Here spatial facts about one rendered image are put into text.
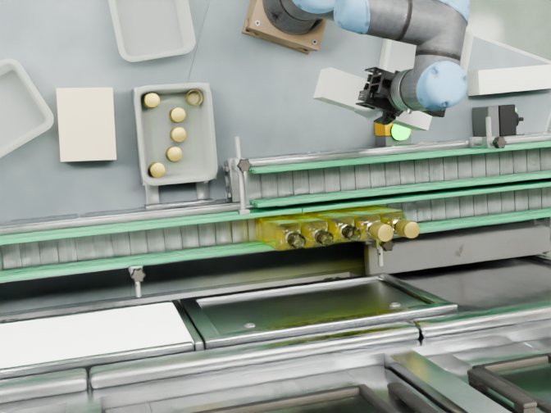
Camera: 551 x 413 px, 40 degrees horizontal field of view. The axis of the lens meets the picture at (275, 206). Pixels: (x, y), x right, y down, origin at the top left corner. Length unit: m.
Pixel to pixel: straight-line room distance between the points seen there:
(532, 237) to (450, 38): 0.86
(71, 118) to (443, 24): 0.85
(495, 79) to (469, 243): 0.43
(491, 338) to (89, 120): 0.96
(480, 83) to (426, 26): 0.76
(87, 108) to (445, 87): 0.83
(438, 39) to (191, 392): 0.68
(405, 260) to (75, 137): 0.82
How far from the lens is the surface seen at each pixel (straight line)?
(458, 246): 1.91
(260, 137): 1.84
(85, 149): 1.72
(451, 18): 1.27
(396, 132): 1.85
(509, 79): 2.04
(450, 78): 1.24
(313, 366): 1.22
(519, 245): 1.99
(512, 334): 1.36
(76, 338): 1.42
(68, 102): 1.72
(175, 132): 1.74
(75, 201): 1.80
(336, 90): 1.52
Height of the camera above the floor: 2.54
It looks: 75 degrees down
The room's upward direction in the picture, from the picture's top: 110 degrees clockwise
